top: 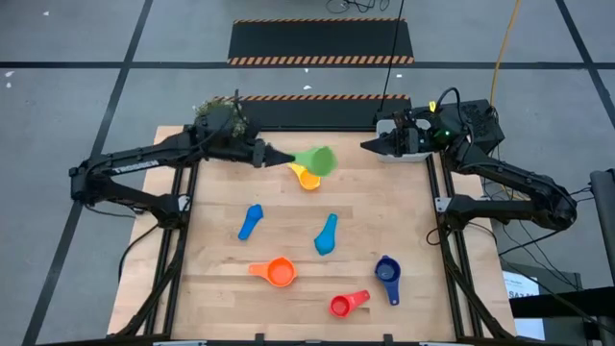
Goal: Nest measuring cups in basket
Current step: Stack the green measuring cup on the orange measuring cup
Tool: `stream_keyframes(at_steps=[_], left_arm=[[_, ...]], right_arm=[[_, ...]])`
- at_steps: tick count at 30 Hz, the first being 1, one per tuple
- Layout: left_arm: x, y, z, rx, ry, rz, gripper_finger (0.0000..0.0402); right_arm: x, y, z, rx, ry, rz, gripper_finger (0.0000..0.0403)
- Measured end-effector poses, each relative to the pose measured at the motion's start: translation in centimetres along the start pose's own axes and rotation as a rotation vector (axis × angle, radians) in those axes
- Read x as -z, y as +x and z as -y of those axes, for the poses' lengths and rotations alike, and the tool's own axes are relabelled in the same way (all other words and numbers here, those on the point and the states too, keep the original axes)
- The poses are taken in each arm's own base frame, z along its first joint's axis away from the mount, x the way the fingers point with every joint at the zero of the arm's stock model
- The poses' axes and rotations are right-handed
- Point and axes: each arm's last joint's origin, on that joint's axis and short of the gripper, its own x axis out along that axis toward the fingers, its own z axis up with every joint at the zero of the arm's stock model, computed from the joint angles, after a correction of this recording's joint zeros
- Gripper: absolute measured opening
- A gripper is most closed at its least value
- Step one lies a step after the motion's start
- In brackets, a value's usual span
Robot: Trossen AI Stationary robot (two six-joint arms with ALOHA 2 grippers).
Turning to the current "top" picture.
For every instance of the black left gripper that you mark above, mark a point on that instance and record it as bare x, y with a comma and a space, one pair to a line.
246, 151

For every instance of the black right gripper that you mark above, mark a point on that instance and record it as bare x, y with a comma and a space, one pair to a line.
407, 141

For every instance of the yellow measuring cup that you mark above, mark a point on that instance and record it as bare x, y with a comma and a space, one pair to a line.
308, 180

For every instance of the green measuring cup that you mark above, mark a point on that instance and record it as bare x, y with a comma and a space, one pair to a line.
317, 161

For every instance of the small blue measuring cup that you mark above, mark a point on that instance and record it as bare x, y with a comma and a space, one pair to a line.
251, 221

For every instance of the teal measuring cup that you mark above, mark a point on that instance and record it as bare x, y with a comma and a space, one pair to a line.
326, 240

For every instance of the orange measuring cup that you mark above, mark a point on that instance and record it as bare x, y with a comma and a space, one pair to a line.
281, 272

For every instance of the navy measuring cup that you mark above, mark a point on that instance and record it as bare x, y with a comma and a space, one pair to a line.
388, 274

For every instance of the red measuring cup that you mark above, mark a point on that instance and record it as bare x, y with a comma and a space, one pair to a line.
342, 306

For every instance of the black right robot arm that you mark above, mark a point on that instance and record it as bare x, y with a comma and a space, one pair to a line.
504, 175

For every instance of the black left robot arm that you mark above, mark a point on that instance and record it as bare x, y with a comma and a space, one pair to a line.
139, 161

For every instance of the white plastic basket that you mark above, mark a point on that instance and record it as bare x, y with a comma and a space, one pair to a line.
406, 158

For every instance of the potted green plant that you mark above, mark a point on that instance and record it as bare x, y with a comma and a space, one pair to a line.
238, 126

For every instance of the black hazard-striped floor mat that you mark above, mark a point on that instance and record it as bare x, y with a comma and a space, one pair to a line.
317, 113
317, 41

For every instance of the white paper sign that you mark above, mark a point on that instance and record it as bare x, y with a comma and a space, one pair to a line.
519, 281

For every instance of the black desk edge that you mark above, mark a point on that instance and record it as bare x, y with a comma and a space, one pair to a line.
567, 303

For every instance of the black aluminium frame rail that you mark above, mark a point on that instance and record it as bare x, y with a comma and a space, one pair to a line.
167, 322
456, 317
336, 130

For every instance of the black round post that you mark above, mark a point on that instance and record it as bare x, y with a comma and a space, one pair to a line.
603, 216

